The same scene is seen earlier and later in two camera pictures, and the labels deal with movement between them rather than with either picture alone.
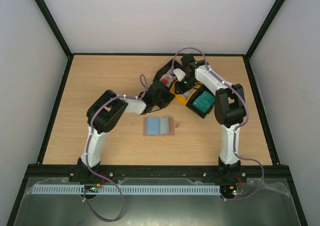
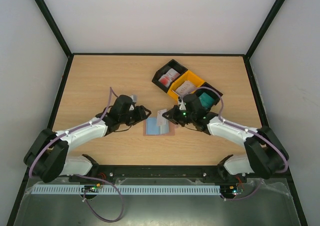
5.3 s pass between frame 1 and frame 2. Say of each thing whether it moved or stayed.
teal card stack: stayed
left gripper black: moved
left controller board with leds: stayed
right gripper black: moved
